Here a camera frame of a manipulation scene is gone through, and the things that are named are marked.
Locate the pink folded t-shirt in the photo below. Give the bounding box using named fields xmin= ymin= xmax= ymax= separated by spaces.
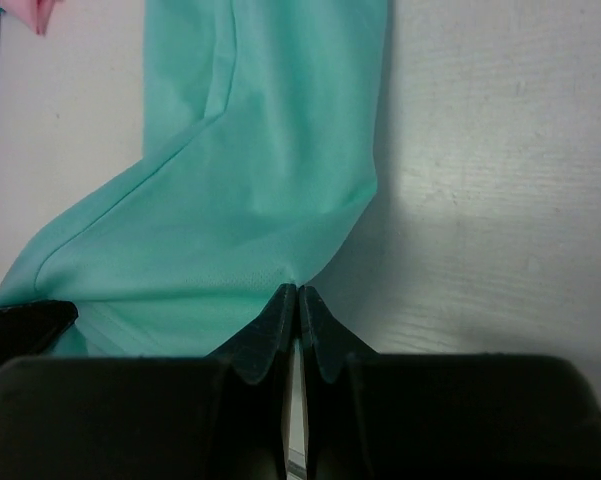
xmin=0 ymin=0 xmax=56 ymax=36

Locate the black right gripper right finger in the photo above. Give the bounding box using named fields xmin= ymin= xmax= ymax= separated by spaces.
xmin=298 ymin=287 xmax=601 ymax=479

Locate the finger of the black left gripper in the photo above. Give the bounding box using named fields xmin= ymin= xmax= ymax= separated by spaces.
xmin=0 ymin=301 xmax=78 ymax=367

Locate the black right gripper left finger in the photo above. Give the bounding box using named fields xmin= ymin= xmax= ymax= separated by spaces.
xmin=0 ymin=285 xmax=296 ymax=479

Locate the teal t-shirt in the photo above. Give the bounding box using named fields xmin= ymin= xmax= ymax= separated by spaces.
xmin=0 ymin=1 xmax=388 ymax=356

